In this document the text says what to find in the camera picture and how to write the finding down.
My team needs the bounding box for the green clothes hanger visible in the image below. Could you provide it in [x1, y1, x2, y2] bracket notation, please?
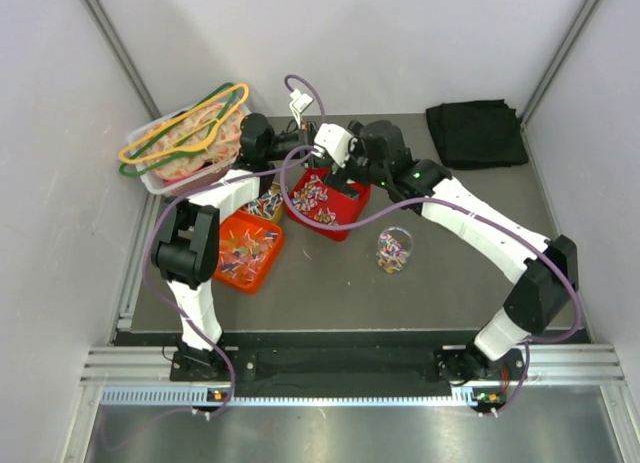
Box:
[118, 83, 250, 183]

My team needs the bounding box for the clear glass jar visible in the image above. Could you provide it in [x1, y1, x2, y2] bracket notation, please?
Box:
[375, 226, 414, 274]

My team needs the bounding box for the yellow clothes hanger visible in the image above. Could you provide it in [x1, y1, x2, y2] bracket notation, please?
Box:
[118, 83, 250, 165]

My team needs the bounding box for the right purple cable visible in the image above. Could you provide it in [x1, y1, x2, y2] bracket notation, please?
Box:
[278, 143, 585, 417]

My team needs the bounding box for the gold tin candy box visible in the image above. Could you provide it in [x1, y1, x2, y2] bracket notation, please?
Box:
[240, 183, 284, 224]

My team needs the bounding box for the red candy tray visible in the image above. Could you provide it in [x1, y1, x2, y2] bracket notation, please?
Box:
[288, 169, 371, 226]

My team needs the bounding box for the floral patterned cloth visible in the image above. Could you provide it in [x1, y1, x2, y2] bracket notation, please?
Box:
[120, 102, 249, 185]

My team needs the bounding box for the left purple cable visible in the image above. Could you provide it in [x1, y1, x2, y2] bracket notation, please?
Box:
[141, 73, 328, 417]

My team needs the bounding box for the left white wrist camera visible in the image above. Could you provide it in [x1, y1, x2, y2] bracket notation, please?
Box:
[289, 89, 315, 127]

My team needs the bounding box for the aluminium frame rail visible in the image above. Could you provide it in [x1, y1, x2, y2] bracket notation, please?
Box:
[81, 344, 625, 386]

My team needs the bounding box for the orange candy tray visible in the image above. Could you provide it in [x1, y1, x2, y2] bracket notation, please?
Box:
[214, 211, 285, 295]

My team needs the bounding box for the white plastic basket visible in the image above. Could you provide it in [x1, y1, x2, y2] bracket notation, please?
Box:
[126, 98, 238, 196]

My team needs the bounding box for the pile of wrapped candies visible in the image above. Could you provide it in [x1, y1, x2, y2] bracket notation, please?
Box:
[291, 174, 337, 225]

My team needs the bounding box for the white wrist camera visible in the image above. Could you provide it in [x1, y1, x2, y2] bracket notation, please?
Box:
[289, 89, 315, 127]
[312, 123, 356, 169]

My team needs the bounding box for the purple cable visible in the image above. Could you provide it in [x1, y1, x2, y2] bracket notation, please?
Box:
[141, 73, 328, 417]
[278, 143, 585, 417]

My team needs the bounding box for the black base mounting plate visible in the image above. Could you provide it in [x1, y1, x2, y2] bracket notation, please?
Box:
[168, 345, 529, 384]

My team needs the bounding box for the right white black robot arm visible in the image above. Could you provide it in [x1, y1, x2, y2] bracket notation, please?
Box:
[313, 120, 582, 379]

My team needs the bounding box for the black folded cloth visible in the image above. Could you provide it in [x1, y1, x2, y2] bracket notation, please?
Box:
[425, 100, 529, 170]

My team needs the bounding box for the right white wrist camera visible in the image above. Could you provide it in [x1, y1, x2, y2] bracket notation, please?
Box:
[312, 123, 356, 169]

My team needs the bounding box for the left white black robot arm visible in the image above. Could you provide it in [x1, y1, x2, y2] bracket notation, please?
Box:
[148, 113, 318, 380]

